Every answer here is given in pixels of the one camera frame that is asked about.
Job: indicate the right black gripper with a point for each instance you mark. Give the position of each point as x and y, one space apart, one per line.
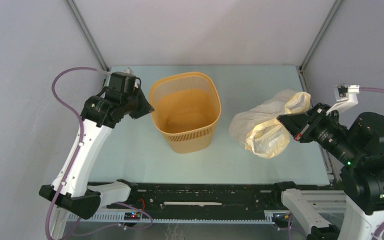
296 123

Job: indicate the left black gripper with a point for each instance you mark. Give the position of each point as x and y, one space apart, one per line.
146 107

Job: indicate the translucent yellowish trash bag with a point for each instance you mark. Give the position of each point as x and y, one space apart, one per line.
258 130

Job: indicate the orange plastic trash bin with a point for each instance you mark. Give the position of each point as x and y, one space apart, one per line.
187 108

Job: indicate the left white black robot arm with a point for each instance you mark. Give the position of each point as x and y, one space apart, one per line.
70 190

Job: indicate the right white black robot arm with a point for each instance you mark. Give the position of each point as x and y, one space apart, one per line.
364 213

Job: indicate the small lit circuit board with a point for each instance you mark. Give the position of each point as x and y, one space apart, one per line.
132 216

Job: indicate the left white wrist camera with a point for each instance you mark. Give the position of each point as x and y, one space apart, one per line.
128 71

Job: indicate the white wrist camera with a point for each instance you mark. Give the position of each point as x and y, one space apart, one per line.
346 98
128 71

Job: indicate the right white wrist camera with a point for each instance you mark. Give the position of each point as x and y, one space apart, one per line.
346 98

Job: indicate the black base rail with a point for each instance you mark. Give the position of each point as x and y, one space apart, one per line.
217 203

